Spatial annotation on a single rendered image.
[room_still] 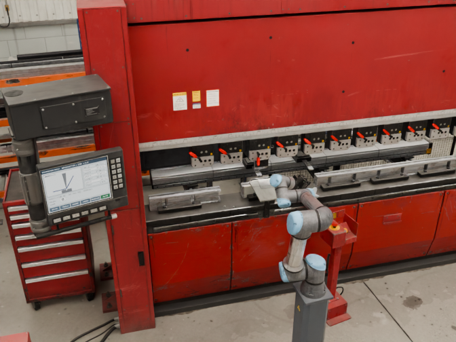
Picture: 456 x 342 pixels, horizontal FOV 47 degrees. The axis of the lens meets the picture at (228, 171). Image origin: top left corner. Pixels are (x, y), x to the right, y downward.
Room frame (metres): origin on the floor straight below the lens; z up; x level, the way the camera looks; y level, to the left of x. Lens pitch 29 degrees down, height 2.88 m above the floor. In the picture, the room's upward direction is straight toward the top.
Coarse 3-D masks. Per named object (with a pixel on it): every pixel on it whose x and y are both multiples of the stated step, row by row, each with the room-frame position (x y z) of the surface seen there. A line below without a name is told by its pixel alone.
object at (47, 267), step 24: (24, 216) 2.96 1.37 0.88; (24, 240) 2.97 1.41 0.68; (48, 240) 3.00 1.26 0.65; (72, 240) 3.04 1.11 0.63; (24, 264) 2.94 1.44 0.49; (48, 264) 2.98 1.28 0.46; (72, 264) 3.04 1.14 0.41; (24, 288) 2.94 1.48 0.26; (48, 288) 2.99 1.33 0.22; (72, 288) 3.03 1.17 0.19
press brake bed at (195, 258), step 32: (416, 192) 3.42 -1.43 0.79; (448, 192) 3.49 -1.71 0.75; (192, 224) 2.99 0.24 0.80; (224, 224) 3.05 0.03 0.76; (256, 224) 3.11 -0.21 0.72; (416, 224) 3.43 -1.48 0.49; (448, 224) 3.51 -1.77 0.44; (160, 256) 2.93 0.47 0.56; (192, 256) 2.99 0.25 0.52; (224, 256) 3.05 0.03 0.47; (256, 256) 3.11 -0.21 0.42; (352, 256) 3.32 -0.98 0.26; (384, 256) 3.41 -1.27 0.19; (416, 256) 3.51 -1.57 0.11; (448, 256) 3.58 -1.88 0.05; (160, 288) 2.94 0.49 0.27; (192, 288) 3.01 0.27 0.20; (224, 288) 3.09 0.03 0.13; (256, 288) 3.18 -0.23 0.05; (288, 288) 3.19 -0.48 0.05
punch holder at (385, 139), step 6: (378, 126) 3.52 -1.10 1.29; (384, 126) 3.45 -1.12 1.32; (390, 126) 3.46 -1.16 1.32; (396, 126) 3.47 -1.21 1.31; (378, 132) 3.52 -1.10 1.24; (384, 132) 3.45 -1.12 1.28; (390, 132) 3.46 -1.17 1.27; (396, 132) 3.48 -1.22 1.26; (378, 138) 3.51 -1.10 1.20; (384, 138) 3.45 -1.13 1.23; (390, 138) 3.47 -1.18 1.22; (396, 138) 3.48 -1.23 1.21; (384, 144) 3.45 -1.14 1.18; (390, 144) 3.47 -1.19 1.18
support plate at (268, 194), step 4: (256, 180) 3.24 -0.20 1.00; (252, 184) 3.19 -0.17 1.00; (256, 184) 3.19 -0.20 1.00; (252, 188) 3.14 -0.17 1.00; (256, 188) 3.13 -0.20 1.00; (260, 188) 3.13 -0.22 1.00; (268, 188) 3.13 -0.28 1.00; (272, 188) 3.13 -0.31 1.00; (256, 192) 3.08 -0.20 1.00; (260, 192) 3.08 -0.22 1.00; (264, 192) 3.08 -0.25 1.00; (268, 192) 3.08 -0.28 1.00; (272, 192) 3.08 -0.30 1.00; (260, 196) 3.03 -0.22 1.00; (264, 196) 3.03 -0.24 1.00; (268, 196) 3.03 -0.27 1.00; (272, 196) 3.03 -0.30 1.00; (260, 200) 2.98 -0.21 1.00; (264, 200) 2.98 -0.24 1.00; (268, 200) 2.99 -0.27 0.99
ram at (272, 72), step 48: (144, 48) 3.04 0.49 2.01; (192, 48) 3.11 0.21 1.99; (240, 48) 3.18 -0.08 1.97; (288, 48) 3.26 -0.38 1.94; (336, 48) 3.34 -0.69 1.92; (384, 48) 3.43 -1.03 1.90; (432, 48) 3.52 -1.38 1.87; (144, 96) 3.03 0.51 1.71; (192, 96) 3.11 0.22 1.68; (240, 96) 3.19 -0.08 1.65; (288, 96) 3.27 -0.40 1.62; (336, 96) 3.35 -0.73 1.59; (384, 96) 3.44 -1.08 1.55; (432, 96) 3.54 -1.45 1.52; (192, 144) 3.10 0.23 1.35
